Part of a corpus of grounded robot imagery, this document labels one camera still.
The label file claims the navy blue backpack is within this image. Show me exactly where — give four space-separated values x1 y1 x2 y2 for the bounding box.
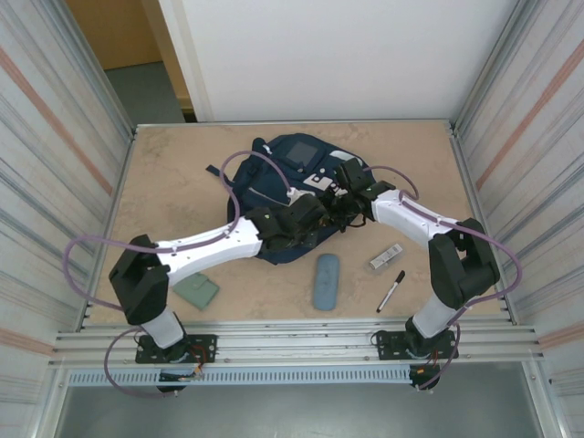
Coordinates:
204 132 370 266

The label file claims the small silver box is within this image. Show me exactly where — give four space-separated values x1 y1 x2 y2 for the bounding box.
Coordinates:
368 243 403 270

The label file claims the blue-grey pencil case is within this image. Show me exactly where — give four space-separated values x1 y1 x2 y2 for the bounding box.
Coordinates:
313 254 341 311

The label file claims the black and white marker pen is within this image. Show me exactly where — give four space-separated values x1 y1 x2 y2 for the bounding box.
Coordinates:
375 269 406 314

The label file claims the green fabric wallet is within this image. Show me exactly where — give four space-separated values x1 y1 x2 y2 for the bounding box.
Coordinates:
172 272 222 312

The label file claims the brown wooden door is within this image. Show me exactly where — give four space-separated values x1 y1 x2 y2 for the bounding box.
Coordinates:
67 0 197 122

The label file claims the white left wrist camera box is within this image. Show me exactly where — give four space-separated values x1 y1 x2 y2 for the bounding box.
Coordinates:
285 186 314 207

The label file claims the aluminium mounting rail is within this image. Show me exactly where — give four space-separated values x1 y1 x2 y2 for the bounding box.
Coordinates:
49 318 547 370

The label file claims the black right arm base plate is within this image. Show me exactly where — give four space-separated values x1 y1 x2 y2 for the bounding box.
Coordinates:
374 324 459 361

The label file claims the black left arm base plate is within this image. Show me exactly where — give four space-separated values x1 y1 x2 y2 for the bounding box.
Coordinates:
134 333 218 365

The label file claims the slotted grey cable duct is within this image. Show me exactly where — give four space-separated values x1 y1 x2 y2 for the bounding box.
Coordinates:
66 367 414 388

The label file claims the black connector with wires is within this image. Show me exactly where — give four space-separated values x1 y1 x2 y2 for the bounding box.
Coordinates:
407 362 443 393
157 368 205 396

